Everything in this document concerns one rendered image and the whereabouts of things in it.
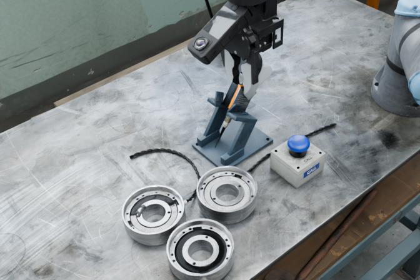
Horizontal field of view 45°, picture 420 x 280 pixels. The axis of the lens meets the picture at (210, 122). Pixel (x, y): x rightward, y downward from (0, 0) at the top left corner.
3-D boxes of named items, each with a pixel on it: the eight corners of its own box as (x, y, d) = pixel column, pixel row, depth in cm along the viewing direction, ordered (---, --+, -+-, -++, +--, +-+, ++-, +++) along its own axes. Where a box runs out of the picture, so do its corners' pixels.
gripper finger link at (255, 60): (264, 84, 89) (260, 39, 84) (258, 88, 88) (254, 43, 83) (246, 75, 92) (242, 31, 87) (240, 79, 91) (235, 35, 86)
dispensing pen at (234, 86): (202, 142, 97) (239, 63, 92) (217, 143, 100) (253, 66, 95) (210, 149, 96) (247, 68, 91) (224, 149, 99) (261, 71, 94)
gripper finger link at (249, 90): (278, 94, 94) (275, 50, 89) (254, 107, 92) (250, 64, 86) (266, 88, 97) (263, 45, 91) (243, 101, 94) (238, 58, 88)
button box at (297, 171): (297, 189, 91) (299, 170, 88) (269, 167, 95) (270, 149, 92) (327, 167, 94) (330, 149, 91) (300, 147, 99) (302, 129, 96)
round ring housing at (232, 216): (240, 236, 84) (240, 220, 81) (187, 214, 88) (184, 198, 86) (267, 192, 91) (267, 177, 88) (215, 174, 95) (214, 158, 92)
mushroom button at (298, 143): (297, 170, 91) (299, 150, 88) (281, 159, 93) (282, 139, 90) (312, 160, 93) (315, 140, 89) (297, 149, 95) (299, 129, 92)
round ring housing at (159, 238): (140, 260, 82) (136, 244, 79) (116, 215, 89) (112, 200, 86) (197, 231, 85) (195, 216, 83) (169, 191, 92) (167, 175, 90)
